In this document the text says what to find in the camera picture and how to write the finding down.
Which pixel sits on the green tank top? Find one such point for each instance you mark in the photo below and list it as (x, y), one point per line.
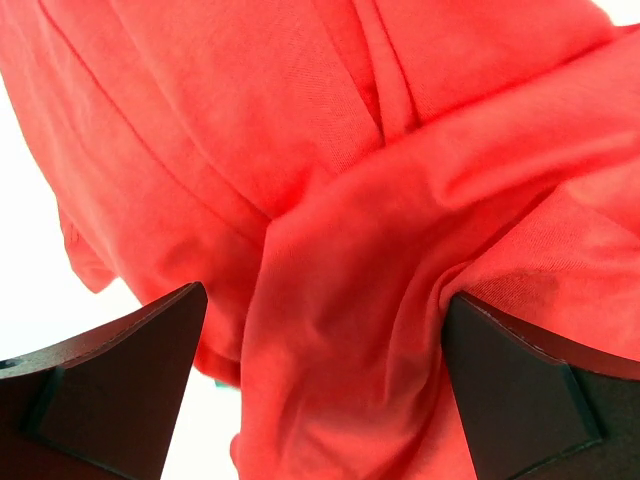
(226, 385)

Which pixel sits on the red tank top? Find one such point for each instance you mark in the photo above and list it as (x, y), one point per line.
(333, 172)

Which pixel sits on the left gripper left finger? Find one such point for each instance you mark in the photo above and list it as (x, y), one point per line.
(102, 404)

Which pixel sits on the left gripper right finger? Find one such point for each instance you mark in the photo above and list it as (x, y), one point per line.
(536, 405)

